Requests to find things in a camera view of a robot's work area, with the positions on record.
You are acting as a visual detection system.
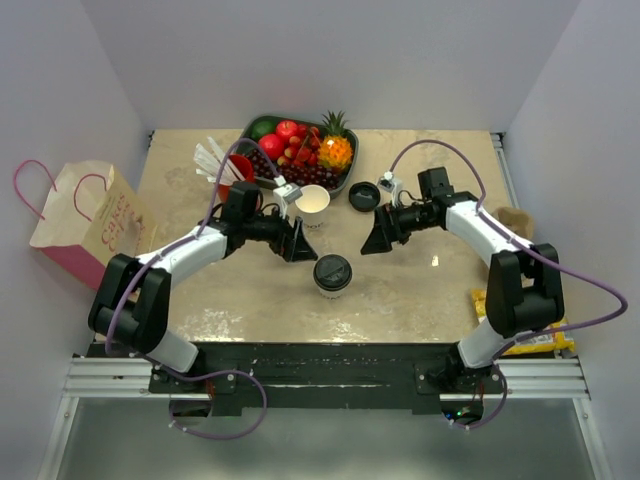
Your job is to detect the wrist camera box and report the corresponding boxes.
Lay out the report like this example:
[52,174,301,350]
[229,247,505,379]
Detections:
[377,171,403,207]
[273,177,303,219]

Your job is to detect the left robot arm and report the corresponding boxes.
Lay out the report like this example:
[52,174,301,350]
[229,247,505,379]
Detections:
[88,177,317,392]

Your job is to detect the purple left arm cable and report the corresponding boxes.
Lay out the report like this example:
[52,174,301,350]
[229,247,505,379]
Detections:
[103,138,286,441]

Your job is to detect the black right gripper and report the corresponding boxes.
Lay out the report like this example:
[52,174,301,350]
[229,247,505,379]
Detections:
[361,200,437,256]

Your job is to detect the orange plastic pineapple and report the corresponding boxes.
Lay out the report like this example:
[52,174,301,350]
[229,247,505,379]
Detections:
[317,111,353,174]

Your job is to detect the dark red grape bunch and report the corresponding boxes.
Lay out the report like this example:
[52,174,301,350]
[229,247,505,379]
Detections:
[246,149,346,191]

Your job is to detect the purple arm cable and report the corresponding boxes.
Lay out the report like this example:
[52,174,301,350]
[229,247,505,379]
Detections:
[387,139,629,431]
[103,138,286,441]

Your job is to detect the white paper coffee cup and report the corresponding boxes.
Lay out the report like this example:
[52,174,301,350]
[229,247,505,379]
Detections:
[318,286,349,300]

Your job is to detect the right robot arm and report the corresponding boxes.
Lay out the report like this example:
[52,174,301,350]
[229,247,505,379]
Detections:
[361,167,564,393]

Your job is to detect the yellow snack bag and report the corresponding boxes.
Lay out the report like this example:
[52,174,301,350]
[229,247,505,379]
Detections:
[470,289,576,356]

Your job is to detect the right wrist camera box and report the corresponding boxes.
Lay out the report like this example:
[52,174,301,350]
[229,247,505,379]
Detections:
[377,171,403,207]

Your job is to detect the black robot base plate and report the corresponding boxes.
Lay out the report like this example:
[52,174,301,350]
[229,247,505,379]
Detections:
[149,342,504,418]

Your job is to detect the red apple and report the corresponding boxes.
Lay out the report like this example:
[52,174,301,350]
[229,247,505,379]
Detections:
[258,133,286,161]
[275,120,298,143]

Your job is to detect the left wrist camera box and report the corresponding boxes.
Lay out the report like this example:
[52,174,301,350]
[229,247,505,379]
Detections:
[273,177,303,219]

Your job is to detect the red plastic cup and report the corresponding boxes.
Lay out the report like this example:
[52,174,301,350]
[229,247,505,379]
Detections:
[218,154,255,203]

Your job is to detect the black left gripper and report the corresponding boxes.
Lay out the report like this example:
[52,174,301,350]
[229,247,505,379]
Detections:
[243,202,317,262]

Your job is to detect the aluminium frame rail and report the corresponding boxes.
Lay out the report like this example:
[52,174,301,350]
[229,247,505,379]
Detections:
[63,358,590,400]

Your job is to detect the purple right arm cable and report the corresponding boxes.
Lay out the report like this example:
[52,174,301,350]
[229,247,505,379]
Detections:
[387,139,629,431]

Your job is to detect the black coffee cup lid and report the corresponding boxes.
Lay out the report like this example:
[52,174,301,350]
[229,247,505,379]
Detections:
[348,181,381,213]

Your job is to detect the paper bag pink handles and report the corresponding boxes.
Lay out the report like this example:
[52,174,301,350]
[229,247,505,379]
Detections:
[13,159,157,290]

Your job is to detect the green lime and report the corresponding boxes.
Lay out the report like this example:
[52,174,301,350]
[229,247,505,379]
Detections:
[250,120,276,142]

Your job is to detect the brown cardboard cup carrier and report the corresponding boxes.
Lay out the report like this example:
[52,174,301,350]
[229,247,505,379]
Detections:
[492,207,534,240]

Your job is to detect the dark green fruit tray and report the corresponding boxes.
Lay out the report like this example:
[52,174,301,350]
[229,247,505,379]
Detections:
[236,115,358,198]

